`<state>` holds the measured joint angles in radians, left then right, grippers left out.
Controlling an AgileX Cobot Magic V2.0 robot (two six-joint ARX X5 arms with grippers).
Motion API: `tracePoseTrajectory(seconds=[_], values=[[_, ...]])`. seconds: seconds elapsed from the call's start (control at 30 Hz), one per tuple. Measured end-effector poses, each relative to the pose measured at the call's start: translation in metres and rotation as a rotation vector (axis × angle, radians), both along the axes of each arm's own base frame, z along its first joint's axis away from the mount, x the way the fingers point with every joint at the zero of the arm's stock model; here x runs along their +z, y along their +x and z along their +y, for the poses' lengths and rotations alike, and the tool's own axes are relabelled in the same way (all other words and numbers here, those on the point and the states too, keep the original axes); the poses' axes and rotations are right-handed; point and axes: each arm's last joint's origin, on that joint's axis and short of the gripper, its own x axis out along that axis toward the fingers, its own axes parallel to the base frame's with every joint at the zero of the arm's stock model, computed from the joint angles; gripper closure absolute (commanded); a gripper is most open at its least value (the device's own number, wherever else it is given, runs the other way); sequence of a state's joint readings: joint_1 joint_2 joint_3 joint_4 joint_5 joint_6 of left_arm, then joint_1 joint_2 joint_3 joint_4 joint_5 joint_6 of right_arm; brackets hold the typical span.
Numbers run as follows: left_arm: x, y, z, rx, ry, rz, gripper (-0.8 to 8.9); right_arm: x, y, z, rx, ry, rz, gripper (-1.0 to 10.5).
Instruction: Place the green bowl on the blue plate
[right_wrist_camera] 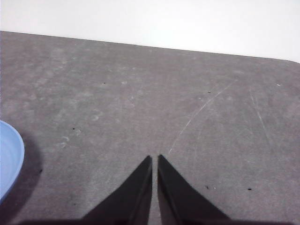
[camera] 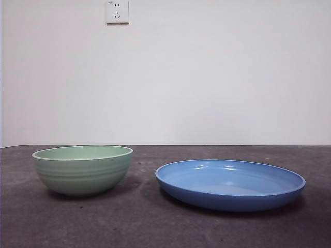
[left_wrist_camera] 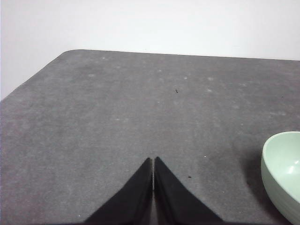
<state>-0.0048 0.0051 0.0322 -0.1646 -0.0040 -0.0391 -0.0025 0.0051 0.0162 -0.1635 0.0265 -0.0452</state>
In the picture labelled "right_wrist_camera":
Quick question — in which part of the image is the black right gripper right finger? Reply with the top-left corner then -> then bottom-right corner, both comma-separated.
157,154 -> 233,225

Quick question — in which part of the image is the blue plate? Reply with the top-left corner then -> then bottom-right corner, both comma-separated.
0,120 -> 25,206

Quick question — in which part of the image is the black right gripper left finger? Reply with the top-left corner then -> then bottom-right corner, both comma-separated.
79,155 -> 153,225

